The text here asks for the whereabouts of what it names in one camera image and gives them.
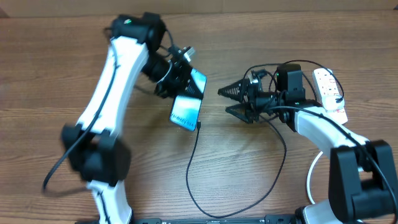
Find white power strip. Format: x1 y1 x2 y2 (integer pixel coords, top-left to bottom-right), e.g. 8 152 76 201
312 68 348 124

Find white power strip cord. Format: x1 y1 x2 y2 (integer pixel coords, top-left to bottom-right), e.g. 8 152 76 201
305 151 325 205

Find Samsung Galaxy smartphone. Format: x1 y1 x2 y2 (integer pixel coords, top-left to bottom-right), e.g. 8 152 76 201
170 75 207 131

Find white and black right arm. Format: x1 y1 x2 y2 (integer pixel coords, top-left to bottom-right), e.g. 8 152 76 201
218 60 397 223

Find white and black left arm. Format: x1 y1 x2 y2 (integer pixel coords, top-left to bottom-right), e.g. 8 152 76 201
61 12 206 223

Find black USB charging cable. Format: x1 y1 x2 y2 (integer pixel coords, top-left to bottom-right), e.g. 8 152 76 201
185 59 345 219

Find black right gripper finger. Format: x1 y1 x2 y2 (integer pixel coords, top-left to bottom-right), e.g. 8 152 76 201
225 103 258 124
218 78 250 103

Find white charger plug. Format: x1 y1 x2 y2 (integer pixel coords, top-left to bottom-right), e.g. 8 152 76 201
321 95 345 111

